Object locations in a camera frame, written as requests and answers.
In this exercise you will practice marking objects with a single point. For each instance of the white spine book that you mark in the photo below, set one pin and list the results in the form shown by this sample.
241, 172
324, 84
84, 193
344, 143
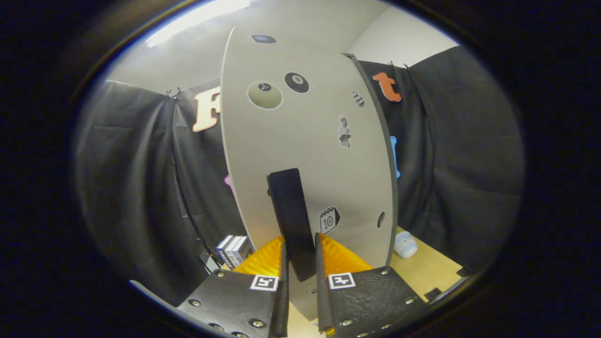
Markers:
232, 251

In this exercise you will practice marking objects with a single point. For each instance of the white cabinet door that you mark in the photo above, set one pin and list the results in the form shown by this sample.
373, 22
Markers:
291, 141

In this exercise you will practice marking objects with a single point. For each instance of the black backdrop cloth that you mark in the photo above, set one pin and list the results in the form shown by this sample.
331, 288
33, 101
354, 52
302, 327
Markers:
131, 188

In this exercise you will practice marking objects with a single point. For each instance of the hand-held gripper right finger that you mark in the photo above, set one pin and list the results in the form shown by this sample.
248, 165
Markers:
321, 300

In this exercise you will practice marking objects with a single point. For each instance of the white rounded toy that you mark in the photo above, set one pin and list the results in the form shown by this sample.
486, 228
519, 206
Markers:
405, 245

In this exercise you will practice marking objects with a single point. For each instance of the black table clamp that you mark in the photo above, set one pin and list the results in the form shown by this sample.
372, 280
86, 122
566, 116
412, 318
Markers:
465, 272
433, 294

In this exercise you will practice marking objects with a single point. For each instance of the dark blue book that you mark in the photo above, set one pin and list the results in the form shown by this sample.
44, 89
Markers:
221, 249

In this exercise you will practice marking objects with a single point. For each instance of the dark grey cabinet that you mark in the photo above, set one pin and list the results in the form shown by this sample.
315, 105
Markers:
394, 197

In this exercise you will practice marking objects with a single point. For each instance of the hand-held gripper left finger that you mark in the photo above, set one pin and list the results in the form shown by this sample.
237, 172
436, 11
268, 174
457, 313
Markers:
283, 305

